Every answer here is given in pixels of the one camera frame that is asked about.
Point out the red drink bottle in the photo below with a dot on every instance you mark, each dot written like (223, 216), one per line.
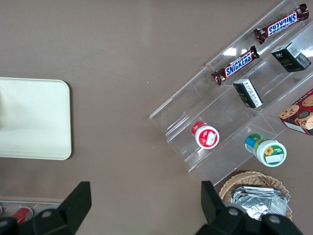
(22, 215)

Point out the large black carton box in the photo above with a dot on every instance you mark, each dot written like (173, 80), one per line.
(289, 57)

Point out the green sunflower snack jar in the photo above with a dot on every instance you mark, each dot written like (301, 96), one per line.
(269, 151)

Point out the clear acrylic stepped display stand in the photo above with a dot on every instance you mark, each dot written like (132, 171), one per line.
(181, 117)
(267, 77)

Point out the light wicker basket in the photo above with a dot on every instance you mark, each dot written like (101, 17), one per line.
(244, 177)

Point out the silver foil wrapped pack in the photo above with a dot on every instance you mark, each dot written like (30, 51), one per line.
(266, 208)
(249, 191)

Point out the clear acrylic bottle rack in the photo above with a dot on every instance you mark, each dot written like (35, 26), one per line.
(41, 204)

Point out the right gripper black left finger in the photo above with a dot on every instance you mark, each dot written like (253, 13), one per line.
(66, 213)

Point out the red chocolate chip cookie box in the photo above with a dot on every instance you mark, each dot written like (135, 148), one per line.
(300, 112)

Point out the Snickers chocolate bar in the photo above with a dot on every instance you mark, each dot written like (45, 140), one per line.
(281, 24)
(236, 66)

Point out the small black carton box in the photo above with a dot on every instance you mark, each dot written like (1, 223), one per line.
(248, 94)

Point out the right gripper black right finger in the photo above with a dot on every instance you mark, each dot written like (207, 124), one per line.
(215, 213)

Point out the red lidded snack jar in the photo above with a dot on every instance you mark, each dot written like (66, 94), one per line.
(206, 137)

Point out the cream rectangular plastic tray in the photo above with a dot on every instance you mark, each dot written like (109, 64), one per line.
(36, 122)

